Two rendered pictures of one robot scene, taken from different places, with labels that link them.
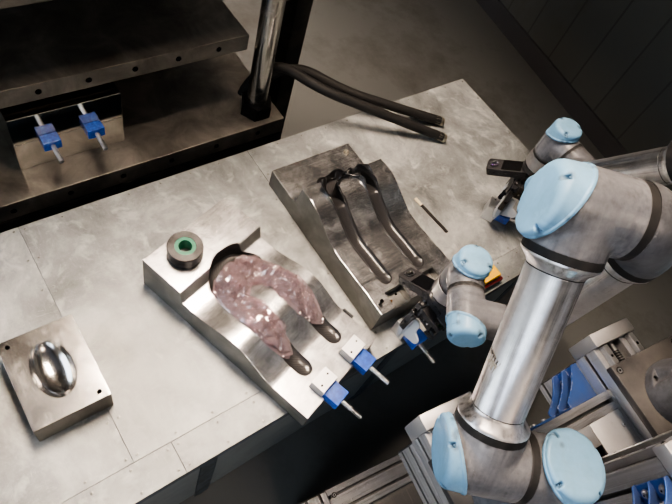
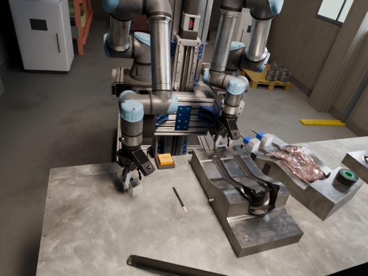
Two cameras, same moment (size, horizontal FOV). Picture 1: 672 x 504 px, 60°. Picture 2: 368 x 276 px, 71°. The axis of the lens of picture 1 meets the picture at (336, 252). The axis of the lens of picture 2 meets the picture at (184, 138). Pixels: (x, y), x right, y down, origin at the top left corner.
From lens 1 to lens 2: 1.86 m
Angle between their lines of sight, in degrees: 86
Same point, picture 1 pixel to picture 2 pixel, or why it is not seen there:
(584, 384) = not seen: hidden behind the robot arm
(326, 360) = (264, 144)
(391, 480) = not seen: hidden behind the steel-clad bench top
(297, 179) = (284, 223)
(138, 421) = (329, 156)
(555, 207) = not seen: outside the picture
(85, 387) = (357, 156)
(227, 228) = (327, 187)
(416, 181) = (178, 225)
